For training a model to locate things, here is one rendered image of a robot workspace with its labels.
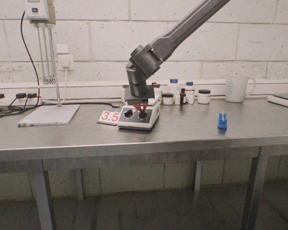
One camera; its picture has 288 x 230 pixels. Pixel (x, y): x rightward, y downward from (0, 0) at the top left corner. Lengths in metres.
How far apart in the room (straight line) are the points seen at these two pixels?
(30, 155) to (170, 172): 1.05
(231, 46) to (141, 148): 0.99
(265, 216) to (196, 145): 0.94
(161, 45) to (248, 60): 1.01
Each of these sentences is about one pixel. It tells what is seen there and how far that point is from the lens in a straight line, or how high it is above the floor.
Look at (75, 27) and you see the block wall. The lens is 1.32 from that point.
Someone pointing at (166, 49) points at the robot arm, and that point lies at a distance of 0.59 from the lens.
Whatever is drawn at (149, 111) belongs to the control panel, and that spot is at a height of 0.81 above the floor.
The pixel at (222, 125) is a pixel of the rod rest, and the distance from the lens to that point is 0.85.
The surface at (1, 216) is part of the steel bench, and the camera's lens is 1.65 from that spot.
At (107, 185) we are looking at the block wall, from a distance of 1.57.
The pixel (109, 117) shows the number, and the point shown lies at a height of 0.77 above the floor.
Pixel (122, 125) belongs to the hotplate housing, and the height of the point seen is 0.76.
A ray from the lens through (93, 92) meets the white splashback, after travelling 1.28.
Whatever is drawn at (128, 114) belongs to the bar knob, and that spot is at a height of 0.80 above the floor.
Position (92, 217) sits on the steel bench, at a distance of 1.43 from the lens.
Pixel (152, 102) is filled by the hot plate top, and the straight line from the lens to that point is 0.82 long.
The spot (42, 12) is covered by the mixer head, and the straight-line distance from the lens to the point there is 0.97.
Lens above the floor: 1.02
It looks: 16 degrees down
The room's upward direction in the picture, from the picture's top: straight up
